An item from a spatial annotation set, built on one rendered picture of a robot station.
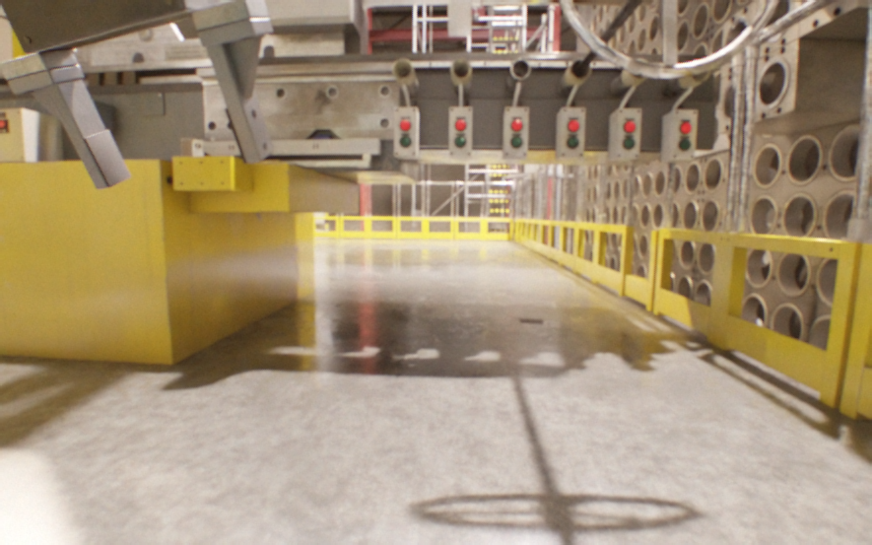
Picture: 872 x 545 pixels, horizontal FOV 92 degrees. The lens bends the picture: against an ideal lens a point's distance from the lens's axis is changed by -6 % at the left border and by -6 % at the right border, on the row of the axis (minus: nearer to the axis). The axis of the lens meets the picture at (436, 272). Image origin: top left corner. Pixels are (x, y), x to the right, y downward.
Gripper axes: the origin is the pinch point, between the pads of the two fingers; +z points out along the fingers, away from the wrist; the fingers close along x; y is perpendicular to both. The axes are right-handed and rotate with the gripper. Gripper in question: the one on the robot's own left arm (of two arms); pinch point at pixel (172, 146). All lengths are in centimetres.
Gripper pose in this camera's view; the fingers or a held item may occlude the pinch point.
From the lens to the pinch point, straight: 40.2
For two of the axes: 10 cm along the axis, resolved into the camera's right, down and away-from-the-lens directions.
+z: 1.6, 8.6, 4.9
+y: 0.8, -5.1, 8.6
